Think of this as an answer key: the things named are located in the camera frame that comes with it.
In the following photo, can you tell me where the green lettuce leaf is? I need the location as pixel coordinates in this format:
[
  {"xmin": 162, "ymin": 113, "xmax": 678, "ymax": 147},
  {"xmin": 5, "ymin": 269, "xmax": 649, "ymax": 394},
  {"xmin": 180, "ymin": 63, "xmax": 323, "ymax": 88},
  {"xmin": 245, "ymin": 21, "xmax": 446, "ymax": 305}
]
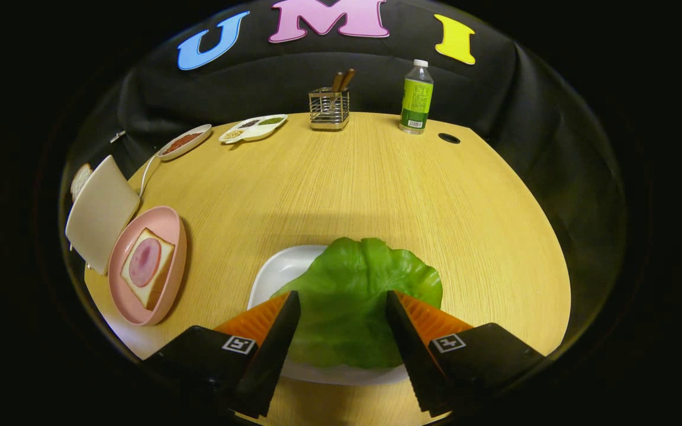
[{"xmin": 271, "ymin": 237, "xmax": 443, "ymax": 370}]

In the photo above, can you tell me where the plain toast bread slice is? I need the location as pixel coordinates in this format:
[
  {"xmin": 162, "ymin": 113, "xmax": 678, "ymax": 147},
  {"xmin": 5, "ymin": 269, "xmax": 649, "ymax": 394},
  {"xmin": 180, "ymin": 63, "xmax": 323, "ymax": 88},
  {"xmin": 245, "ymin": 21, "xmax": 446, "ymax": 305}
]
[{"xmin": 70, "ymin": 164, "xmax": 93, "ymax": 202}]

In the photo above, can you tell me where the pink ham slice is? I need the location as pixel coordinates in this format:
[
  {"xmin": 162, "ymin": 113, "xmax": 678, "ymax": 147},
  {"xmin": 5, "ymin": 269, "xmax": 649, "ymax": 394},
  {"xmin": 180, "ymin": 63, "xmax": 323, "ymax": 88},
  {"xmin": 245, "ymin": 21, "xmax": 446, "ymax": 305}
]
[{"xmin": 128, "ymin": 238, "xmax": 162, "ymax": 288}]

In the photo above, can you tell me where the white square plate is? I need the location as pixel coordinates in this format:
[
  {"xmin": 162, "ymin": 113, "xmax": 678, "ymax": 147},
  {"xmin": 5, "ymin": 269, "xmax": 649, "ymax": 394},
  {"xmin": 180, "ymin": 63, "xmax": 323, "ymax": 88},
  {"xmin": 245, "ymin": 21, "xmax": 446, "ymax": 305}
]
[{"xmin": 247, "ymin": 244, "xmax": 410, "ymax": 386}]

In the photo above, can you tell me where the bread slice under ham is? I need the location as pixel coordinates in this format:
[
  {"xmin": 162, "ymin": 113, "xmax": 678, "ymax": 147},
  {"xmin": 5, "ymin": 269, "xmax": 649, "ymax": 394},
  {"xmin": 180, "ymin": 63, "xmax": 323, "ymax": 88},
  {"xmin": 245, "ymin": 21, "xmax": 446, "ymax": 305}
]
[{"xmin": 120, "ymin": 228, "xmax": 176, "ymax": 311}]

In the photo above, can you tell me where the green label water bottle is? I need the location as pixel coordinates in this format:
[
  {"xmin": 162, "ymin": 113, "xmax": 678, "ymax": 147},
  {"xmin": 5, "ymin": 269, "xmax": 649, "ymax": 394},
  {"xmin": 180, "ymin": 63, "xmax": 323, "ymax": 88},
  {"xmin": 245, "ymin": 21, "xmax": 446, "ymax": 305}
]
[{"xmin": 399, "ymin": 59, "xmax": 435, "ymax": 135}]

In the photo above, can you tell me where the round grey plate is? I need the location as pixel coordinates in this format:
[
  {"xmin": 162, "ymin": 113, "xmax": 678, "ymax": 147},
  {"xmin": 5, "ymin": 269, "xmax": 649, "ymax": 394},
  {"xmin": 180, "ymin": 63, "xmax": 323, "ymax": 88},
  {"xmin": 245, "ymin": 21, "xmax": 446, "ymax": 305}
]
[{"xmin": 157, "ymin": 124, "xmax": 213, "ymax": 162}]

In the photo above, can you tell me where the brown meat steak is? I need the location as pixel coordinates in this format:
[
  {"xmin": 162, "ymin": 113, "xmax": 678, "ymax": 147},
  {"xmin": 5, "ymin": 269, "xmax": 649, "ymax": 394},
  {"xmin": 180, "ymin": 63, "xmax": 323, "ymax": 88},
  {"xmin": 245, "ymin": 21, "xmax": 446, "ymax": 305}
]
[{"xmin": 163, "ymin": 133, "xmax": 204, "ymax": 156}]

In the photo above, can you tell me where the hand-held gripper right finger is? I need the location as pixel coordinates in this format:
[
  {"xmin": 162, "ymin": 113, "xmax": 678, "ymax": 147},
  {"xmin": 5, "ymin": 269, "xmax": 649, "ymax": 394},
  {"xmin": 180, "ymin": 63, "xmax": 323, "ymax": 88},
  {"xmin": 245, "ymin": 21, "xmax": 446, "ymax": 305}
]
[{"xmin": 385, "ymin": 290, "xmax": 546, "ymax": 418}]

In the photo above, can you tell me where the black backdrop cloth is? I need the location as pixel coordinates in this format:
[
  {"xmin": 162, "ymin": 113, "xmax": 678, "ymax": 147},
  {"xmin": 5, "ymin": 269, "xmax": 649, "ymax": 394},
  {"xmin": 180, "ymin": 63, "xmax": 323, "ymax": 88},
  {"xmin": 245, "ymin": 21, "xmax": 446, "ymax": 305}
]
[{"xmin": 63, "ymin": 0, "xmax": 626, "ymax": 332}]

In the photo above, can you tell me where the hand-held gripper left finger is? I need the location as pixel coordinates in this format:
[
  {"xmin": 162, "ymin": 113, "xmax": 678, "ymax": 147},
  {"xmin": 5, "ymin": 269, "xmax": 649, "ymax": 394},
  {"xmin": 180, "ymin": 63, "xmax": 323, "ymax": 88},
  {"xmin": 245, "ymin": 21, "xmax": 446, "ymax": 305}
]
[{"xmin": 143, "ymin": 290, "xmax": 302, "ymax": 419}]

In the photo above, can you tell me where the metal wire utensil holder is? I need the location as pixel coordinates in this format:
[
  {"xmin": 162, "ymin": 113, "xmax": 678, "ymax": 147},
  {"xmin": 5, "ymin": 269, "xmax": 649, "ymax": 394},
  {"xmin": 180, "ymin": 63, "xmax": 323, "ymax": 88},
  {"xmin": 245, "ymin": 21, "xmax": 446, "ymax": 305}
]
[{"xmin": 308, "ymin": 88, "xmax": 350, "ymax": 131}]

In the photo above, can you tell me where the white toaster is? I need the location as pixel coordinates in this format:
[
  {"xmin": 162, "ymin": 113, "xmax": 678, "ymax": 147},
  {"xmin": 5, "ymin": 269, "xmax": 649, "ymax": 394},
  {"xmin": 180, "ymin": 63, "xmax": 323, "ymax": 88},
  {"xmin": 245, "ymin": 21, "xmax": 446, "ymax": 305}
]
[{"xmin": 65, "ymin": 155, "xmax": 141, "ymax": 276}]

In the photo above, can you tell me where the white divided dish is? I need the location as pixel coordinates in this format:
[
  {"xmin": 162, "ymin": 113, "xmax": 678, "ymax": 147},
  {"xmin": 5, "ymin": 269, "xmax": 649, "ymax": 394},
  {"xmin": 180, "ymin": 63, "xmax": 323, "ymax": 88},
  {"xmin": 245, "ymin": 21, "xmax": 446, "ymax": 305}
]
[{"xmin": 218, "ymin": 114, "xmax": 288, "ymax": 144}]

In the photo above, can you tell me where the pink plate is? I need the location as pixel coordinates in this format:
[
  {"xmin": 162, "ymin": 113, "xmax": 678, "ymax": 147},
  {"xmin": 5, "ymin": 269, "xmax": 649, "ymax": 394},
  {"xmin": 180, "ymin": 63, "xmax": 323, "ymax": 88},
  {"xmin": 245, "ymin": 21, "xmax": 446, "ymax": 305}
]
[{"xmin": 108, "ymin": 206, "xmax": 188, "ymax": 327}]

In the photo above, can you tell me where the white toaster cable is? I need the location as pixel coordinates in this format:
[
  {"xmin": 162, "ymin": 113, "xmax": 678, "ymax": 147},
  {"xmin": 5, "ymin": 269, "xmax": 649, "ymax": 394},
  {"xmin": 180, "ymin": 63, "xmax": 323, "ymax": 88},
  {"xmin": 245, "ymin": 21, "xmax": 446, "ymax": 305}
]
[{"xmin": 139, "ymin": 153, "xmax": 164, "ymax": 199}]

